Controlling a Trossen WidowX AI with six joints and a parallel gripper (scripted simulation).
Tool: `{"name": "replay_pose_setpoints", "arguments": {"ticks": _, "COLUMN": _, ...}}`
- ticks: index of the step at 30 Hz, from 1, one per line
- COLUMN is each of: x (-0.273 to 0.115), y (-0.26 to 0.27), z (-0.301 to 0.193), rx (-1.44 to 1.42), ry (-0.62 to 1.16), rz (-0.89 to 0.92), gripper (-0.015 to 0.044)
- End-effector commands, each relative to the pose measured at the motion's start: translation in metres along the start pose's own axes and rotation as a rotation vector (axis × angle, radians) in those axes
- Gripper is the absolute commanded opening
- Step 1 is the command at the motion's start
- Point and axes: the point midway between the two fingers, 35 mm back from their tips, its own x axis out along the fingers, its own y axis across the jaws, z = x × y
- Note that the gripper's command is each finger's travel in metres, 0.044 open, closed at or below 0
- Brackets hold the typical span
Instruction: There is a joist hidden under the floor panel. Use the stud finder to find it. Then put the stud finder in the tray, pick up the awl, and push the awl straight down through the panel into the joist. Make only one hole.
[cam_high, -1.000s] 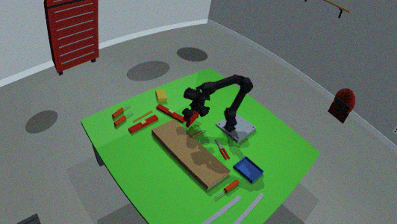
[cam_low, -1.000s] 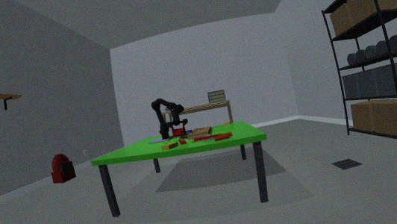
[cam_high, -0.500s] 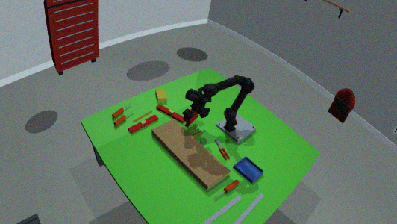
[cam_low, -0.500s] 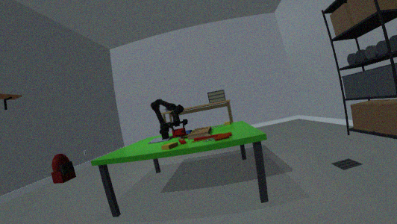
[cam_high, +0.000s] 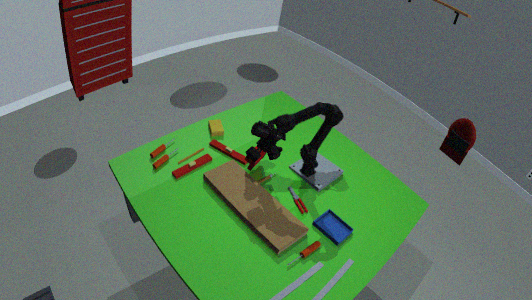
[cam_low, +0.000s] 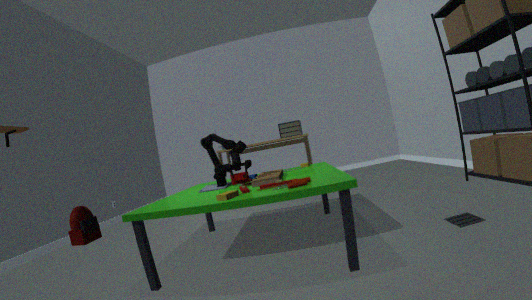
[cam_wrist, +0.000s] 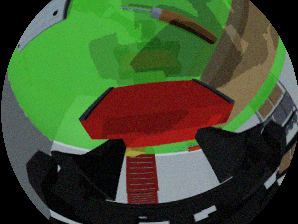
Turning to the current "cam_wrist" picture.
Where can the tan panel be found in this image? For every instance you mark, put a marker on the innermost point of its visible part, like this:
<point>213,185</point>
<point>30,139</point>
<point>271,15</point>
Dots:
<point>243,57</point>

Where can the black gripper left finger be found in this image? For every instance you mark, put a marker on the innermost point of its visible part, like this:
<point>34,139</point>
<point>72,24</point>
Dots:
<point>101,166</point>

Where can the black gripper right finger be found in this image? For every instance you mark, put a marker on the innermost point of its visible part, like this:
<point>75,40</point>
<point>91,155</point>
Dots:
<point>224,149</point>

